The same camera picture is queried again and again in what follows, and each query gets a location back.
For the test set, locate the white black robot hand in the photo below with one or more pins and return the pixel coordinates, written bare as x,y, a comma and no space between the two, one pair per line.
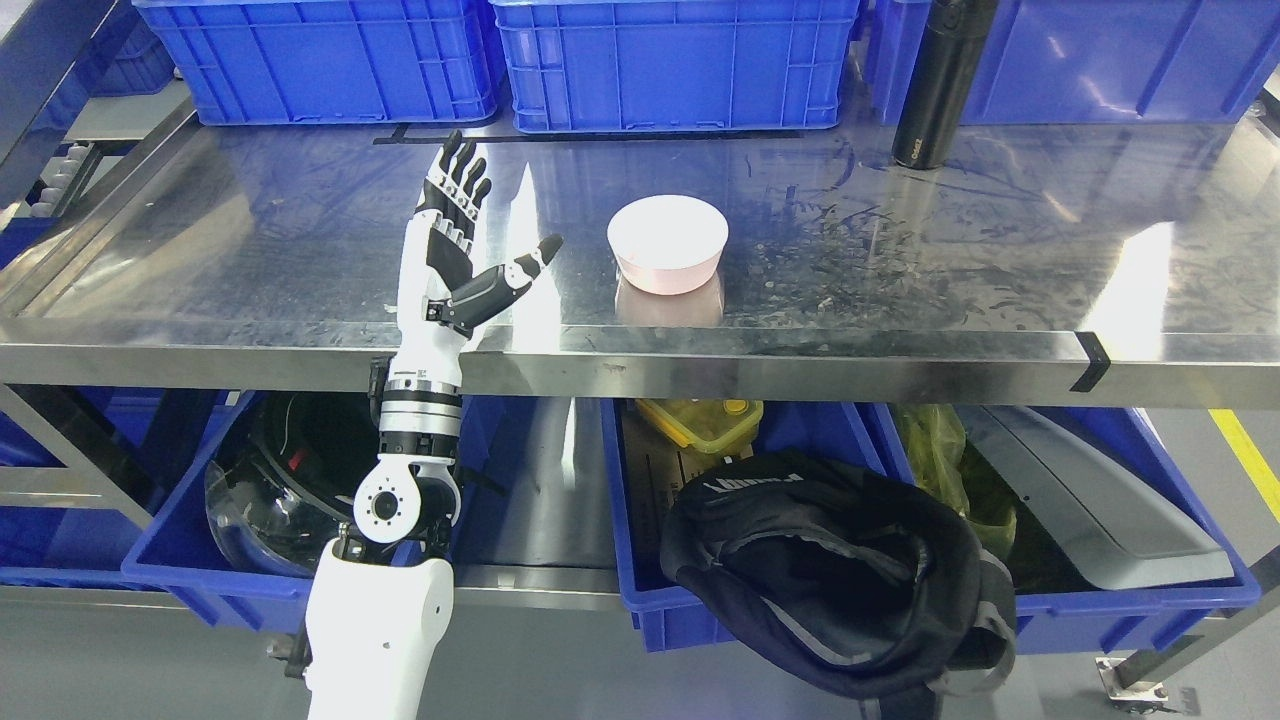
441,298

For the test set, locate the pink ikea bowl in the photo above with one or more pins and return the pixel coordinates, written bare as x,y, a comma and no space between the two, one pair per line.
669,244

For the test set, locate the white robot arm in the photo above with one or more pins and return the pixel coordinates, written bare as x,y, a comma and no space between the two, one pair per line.
383,592

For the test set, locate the blue crate top middle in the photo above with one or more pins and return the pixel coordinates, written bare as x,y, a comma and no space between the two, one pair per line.
649,67

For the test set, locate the blue crate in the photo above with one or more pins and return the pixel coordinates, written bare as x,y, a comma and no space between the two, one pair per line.
305,63
1123,62
649,67

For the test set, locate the yellow food container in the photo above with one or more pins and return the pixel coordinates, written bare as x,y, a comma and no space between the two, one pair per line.
718,427

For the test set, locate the blue crate top left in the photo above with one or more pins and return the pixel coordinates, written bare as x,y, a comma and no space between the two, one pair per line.
305,63

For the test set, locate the blue bin lower left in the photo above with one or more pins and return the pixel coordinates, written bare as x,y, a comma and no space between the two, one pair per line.
178,552

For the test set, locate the blue bin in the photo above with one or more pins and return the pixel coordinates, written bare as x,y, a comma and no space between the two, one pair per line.
1055,613
178,552

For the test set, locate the black cap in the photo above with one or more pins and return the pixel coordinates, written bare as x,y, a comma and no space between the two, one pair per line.
861,585

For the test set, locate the yellow plastic bag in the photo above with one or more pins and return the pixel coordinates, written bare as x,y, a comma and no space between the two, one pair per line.
950,468

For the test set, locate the black thermos bottle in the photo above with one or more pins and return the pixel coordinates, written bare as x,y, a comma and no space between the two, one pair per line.
953,42

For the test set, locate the blue crate top right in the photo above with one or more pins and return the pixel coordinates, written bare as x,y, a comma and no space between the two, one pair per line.
1123,62

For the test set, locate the black tape strip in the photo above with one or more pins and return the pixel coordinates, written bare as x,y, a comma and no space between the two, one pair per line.
1098,362

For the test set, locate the grey plastic panel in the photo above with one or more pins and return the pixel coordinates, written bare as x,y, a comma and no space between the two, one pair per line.
1118,532

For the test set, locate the blue bin lower right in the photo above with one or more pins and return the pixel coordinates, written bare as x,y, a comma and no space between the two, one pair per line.
1055,613

